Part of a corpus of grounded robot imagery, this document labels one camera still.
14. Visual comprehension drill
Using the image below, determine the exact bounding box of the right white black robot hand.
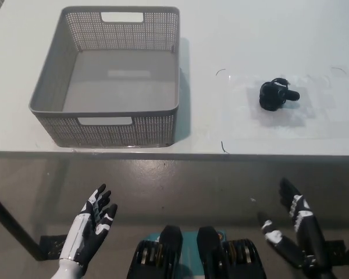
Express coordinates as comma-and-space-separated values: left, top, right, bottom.
257, 177, 330, 270

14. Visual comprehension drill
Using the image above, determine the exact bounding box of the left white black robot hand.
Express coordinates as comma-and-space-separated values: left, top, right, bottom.
59, 183, 119, 266

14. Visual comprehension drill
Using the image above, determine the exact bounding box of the black webcam with cable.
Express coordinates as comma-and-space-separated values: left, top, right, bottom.
258, 77, 301, 112

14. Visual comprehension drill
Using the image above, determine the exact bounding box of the black table foot plate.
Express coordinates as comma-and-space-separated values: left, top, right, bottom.
40, 234, 68, 261
325, 239, 346, 262

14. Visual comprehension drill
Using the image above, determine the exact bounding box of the black metal table leg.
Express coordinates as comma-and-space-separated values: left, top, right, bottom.
0, 187, 46, 260

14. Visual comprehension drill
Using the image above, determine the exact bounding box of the grey perforated plastic basket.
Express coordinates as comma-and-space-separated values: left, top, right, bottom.
28, 6, 181, 148

